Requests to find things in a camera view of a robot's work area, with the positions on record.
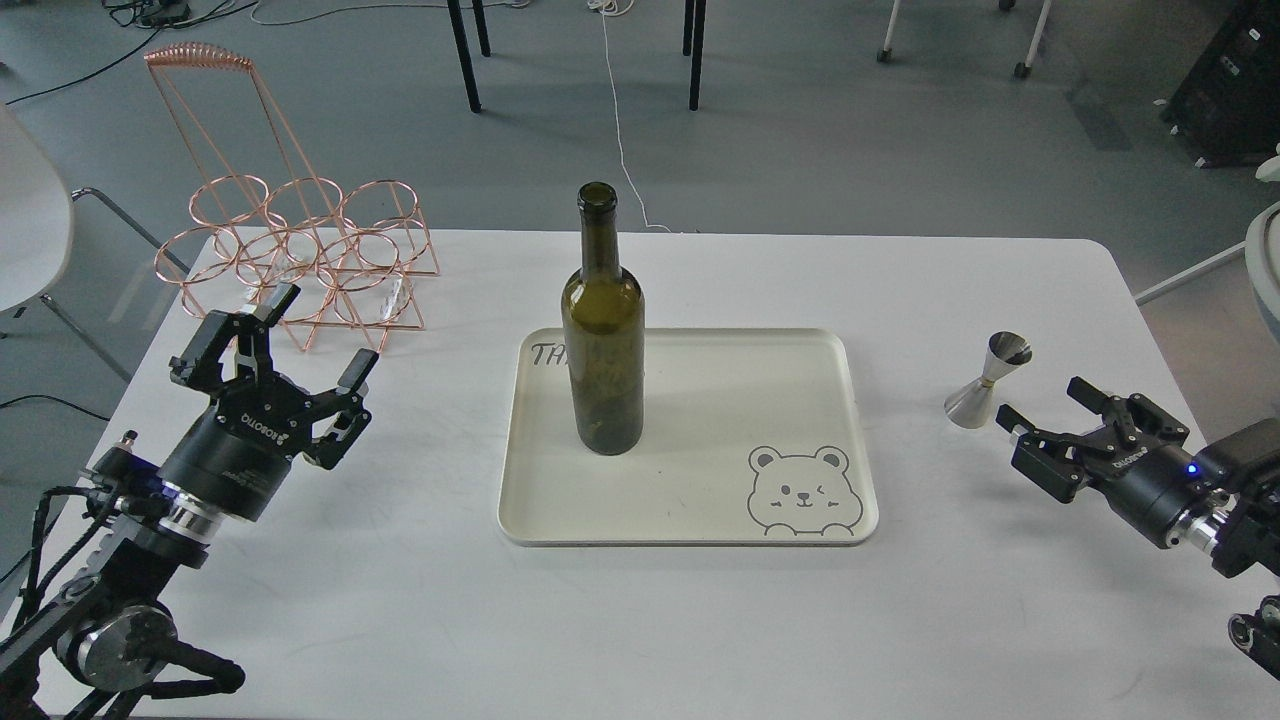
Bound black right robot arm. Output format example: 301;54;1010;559
995;377;1279;578

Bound white floor cable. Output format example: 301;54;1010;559
585;0;673;233

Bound steel double jigger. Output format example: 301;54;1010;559
943;331;1033;429

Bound black floor cables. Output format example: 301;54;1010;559
5;0;261;106

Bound black table leg left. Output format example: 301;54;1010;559
445;0;492;114

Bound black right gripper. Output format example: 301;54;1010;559
996;377;1226;550

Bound dark green wine bottle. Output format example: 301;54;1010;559
559;181;645;456

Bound black table leg right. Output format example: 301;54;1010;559
681;0;708;111

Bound white chair right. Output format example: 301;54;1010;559
1134;145;1280;346

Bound copper wire bottle rack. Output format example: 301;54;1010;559
143;41;442;351

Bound black equipment case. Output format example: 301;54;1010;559
1160;1;1279;168

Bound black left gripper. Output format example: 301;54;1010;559
159;283;380;521

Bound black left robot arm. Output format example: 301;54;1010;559
3;283;379;719

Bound black table leg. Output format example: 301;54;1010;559
681;0;708;111
445;0;492;114

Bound cream bear serving tray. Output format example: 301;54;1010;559
497;328;881;546

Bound white rolling chair base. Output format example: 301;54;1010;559
876;1;1056;81

